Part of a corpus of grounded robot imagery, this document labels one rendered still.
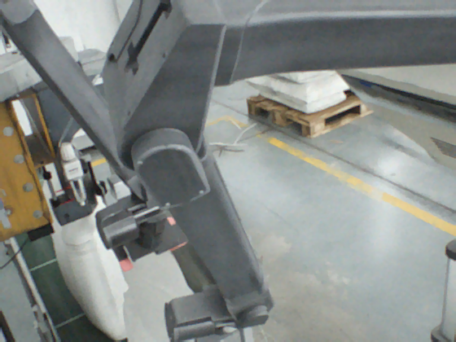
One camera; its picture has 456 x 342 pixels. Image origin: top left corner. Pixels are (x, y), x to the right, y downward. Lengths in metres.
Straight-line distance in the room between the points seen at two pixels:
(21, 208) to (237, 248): 0.80
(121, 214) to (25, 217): 0.41
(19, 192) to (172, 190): 0.91
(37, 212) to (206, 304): 0.66
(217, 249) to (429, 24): 0.29
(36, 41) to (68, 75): 0.07
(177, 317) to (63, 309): 1.40
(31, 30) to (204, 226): 0.43
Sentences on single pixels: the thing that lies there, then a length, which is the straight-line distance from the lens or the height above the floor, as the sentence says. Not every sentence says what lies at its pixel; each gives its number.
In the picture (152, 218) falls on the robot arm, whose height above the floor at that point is 1.16.
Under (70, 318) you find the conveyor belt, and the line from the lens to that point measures 2.03.
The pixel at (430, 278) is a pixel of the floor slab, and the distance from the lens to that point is 2.59.
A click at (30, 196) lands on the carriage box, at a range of 1.26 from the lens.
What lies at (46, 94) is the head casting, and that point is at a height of 1.33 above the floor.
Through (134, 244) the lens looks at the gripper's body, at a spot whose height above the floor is 1.08.
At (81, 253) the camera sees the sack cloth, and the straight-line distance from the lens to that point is 1.67.
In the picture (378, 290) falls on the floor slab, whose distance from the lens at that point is 2.49.
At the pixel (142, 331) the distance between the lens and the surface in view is 1.22.
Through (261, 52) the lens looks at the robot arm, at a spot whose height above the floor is 1.56.
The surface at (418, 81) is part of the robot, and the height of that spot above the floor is 1.39.
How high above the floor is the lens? 1.64
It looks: 29 degrees down
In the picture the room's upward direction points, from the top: 8 degrees counter-clockwise
